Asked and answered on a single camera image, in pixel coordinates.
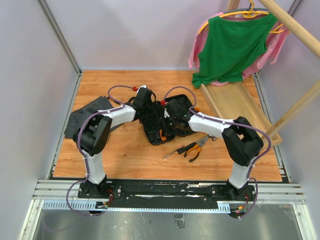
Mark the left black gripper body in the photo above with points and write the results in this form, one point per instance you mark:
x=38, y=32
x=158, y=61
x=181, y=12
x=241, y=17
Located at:
x=150, y=110

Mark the wooden rack frame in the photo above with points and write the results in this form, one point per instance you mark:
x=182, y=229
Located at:
x=292, y=88

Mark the aluminium frame rail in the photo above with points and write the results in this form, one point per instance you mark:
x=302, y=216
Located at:
x=59, y=35

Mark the yellow clothes hanger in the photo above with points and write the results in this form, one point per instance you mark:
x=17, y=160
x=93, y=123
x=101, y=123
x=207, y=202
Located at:
x=248, y=13

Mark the green sleeveless shirt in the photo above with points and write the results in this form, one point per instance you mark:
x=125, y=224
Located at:
x=231, y=47

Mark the orange-handled screwdriver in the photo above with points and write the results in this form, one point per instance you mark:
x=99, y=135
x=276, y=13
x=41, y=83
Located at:
x=163, y=136

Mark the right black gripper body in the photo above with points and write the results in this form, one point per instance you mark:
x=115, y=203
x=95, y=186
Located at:
x=172, y=120

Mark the orange-black pliers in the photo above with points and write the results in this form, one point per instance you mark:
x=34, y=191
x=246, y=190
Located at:
x=197, y=149

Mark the silver metal file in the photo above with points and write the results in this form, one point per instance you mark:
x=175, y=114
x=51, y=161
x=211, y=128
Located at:
x=174, y=151

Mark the wooden tray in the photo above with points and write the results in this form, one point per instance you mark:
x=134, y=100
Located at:
x=239, y=99

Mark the claw hammer black handle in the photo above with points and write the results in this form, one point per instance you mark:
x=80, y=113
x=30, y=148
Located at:
x=196, y=144

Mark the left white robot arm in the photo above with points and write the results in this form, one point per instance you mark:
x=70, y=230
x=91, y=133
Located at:
x=92, y=136

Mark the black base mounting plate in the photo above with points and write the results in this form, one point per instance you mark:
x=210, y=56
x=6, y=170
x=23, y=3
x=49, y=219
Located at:
x=166, y=195

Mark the pink shirt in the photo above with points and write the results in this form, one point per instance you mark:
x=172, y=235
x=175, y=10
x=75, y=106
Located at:
x=274, y=44

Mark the grey checked cloth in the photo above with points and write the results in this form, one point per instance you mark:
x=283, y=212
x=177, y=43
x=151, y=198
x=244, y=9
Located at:
x=77, y=117

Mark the black plastic tool case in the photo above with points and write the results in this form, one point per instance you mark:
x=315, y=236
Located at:
x=160, y=128

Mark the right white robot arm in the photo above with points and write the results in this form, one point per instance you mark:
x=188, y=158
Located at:
x=242, y=142

